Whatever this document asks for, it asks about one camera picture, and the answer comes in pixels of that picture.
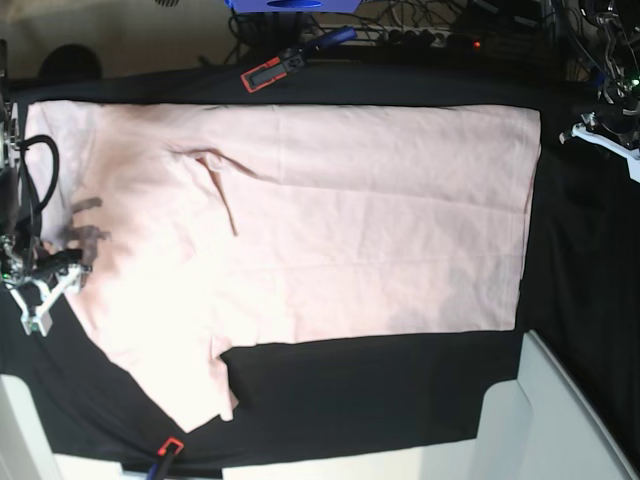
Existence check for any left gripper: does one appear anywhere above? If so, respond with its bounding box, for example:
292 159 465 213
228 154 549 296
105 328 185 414
559 99 640 183

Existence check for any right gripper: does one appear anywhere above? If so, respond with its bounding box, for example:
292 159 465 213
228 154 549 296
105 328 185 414
1 234 92 336

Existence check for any pink T-shirt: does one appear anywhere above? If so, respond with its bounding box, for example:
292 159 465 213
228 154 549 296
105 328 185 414
26 101 541 432

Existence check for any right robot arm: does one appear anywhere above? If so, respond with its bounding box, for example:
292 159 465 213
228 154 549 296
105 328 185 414
1 41 91 337

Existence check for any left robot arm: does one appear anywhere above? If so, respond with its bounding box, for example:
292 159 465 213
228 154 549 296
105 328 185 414
553 1 639 182

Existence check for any red blue front clamp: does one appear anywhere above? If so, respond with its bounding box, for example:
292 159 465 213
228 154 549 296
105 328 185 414
146 437 184 480

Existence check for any black power strip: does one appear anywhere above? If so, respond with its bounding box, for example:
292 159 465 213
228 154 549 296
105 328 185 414
384 28 451 48

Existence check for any red black clamp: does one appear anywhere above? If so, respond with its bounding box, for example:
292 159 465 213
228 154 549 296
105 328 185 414
240 55 306 93

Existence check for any blue plastic object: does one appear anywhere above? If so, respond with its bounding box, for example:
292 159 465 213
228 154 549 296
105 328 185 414
223 0 361 51

